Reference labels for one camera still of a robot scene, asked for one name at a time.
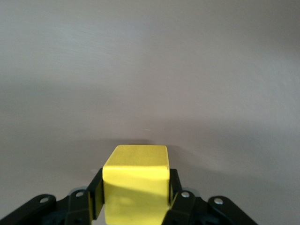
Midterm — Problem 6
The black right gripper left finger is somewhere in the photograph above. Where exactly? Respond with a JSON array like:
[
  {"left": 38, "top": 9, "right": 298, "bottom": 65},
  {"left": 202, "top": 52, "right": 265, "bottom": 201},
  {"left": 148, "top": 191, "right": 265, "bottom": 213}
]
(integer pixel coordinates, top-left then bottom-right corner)
[{"left": 0, "top": 168, "right": 105, "bottom": 225}]

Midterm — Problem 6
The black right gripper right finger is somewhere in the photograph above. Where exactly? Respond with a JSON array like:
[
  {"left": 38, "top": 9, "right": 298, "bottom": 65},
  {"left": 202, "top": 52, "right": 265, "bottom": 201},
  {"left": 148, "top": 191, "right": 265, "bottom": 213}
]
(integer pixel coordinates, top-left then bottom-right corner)
[{"left": 160, "top": 168, "right": 258, "bottom": 225}]

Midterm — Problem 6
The yellow wooden block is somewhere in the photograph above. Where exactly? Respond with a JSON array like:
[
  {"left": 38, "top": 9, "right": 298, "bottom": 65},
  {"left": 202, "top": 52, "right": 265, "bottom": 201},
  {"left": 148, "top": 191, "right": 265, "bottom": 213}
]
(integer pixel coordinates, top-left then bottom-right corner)
[{"left": 102, "top": 144, "right": 171, "bottom": 225}]

